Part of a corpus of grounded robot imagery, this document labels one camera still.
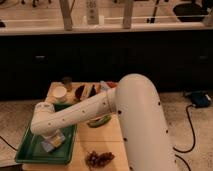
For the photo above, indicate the small brown jar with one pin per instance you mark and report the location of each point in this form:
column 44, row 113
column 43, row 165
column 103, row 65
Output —
column 67, row 82

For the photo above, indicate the right wooden post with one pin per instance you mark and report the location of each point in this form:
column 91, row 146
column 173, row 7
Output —
column 127, row 15

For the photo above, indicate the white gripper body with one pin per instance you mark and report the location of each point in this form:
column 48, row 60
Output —
column 56, row 134

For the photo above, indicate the left wooden post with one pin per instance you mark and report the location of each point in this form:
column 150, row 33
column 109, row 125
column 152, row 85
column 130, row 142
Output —
column 66, row 14

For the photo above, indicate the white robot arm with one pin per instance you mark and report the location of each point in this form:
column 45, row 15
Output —
column 136, row 102

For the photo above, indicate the green plastic tray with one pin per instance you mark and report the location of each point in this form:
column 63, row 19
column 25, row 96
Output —
column 31, row 148

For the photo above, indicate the black cabinet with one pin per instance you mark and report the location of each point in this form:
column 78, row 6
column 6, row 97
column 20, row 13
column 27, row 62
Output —
column 172, row 60

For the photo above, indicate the black round chair base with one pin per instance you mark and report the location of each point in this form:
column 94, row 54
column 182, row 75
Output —
column 189, row 12

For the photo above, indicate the white cup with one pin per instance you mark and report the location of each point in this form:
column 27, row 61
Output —
column 60, row 93

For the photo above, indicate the bunch of dark grapes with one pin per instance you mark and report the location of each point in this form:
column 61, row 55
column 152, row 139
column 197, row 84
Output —
column 96, row 160

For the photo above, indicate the wooden post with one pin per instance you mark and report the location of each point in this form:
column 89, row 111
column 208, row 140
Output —
column 127, row 15
column 66, row 14

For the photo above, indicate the dark small vegetable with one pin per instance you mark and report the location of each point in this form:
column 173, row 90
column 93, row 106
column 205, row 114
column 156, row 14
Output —
column 93, row 91

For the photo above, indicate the wooden table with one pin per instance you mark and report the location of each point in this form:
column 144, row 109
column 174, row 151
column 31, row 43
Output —
column 107, row 138

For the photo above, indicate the dark red eggplant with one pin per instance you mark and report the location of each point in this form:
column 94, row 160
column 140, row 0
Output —
column 79, row 91

